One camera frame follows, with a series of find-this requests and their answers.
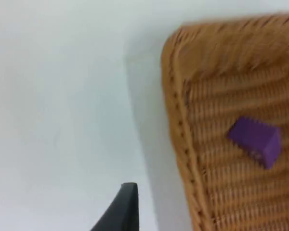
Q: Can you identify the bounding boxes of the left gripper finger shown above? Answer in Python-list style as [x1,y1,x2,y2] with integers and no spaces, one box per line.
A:
[90,182,140,231]

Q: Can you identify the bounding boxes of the purple triangular block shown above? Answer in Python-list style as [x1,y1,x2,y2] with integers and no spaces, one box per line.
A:
[227,116,284,170]

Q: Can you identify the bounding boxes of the pale brown wicker basket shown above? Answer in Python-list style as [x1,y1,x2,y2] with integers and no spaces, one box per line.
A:
[160,11,289,231]

